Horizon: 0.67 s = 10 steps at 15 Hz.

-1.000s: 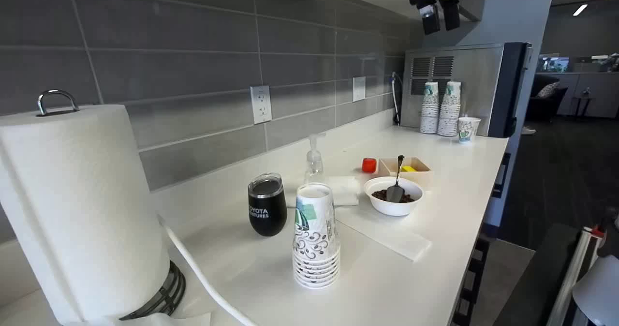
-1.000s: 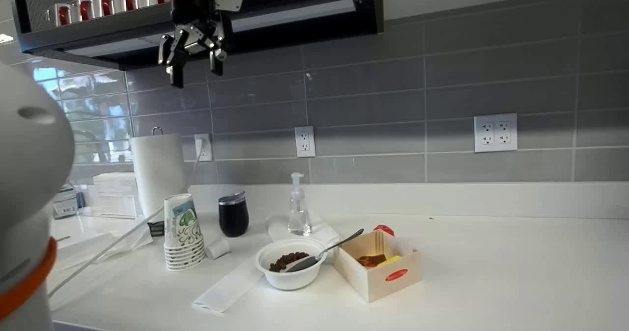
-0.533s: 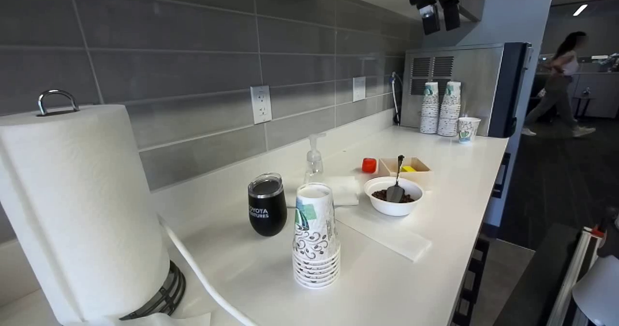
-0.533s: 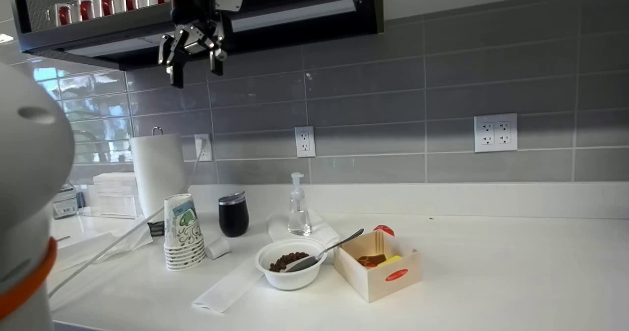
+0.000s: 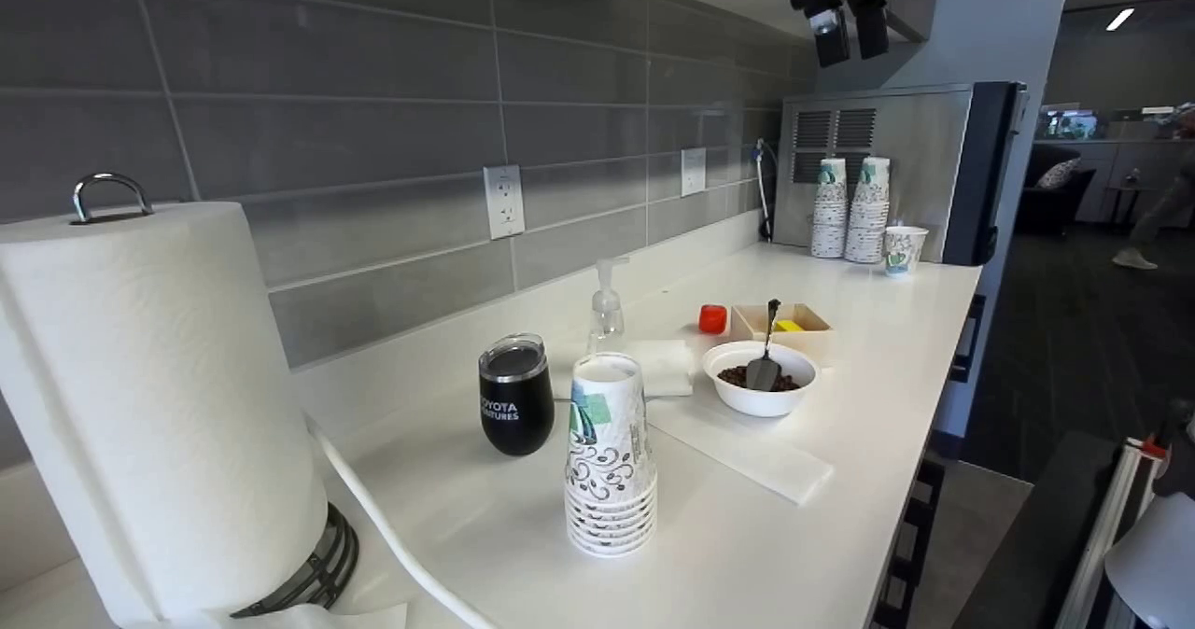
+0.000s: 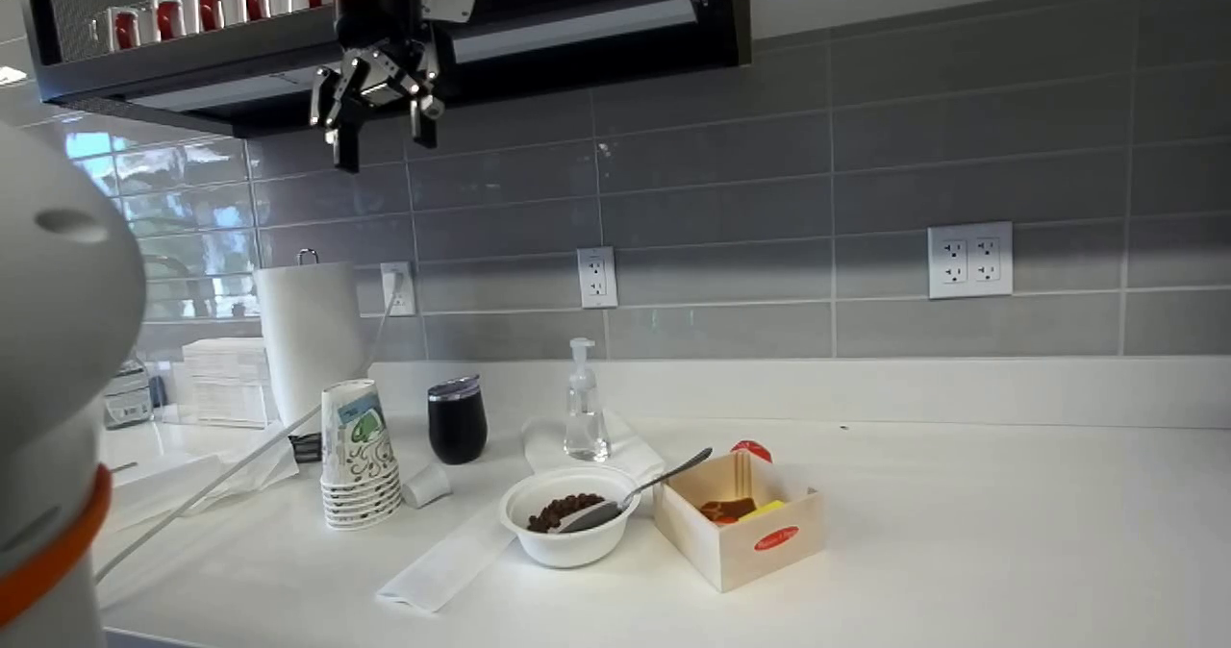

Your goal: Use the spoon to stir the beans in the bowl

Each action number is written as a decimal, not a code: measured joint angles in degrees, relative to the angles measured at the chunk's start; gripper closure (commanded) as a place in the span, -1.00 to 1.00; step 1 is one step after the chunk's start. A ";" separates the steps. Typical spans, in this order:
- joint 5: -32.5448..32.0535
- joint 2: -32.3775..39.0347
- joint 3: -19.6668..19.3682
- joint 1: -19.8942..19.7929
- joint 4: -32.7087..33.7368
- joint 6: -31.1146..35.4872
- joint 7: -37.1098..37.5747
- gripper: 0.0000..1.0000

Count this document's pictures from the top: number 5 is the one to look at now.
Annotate silver and black countertop appliance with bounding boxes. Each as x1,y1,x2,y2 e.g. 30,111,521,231
772,80,1030,268

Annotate person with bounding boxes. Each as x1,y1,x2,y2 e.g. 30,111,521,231
1110,105,1195,272

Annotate grey office counter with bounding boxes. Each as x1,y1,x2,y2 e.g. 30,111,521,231
1032,137,1195,227

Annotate white bowl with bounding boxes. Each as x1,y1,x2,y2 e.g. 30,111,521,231
701,340,821,419

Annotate clear pump sanitizer bottle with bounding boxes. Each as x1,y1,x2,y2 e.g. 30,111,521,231
587,257,630,356

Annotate black insulated tumbler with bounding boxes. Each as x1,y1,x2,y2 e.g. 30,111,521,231
478,332,556,457

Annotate dark spoon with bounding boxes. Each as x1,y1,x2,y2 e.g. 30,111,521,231
744,298,784,393

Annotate white paper towel roll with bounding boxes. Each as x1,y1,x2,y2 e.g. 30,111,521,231
0,202,329,627

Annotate white wall socket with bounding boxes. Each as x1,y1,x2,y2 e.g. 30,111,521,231
482,163,527,242
680,147,709,199

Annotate dark armchair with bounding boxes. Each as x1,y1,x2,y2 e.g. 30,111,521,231
1014,144,1099,235

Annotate shallow wooden box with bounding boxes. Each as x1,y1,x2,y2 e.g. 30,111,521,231
729,302,836,367

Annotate single patterned paper cup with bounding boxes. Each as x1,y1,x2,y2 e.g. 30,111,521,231
882,225,931,279

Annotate monitor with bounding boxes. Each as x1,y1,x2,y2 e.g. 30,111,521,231
1044,106,1100,141

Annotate white appliance cable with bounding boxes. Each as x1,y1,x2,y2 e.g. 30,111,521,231
753,138,779,242

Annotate folded white napkin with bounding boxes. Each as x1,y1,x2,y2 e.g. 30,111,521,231
626,339,697,399

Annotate patterned cushion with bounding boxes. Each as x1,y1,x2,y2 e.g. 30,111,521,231
1035,157,1083,192

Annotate stand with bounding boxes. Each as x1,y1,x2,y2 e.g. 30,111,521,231
1055,435,1170,629

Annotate flat white paper towel sheet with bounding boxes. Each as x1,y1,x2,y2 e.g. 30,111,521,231
643,395,836,507

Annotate stack of patterned paper cups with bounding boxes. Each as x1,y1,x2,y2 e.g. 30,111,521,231
809,157,850,259
844,155,892,265
563,351,659,559

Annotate dark beans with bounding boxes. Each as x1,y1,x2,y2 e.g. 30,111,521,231
718,364,805,394

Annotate metal paper towel holder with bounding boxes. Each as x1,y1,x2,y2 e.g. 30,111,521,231
71,173,360,621

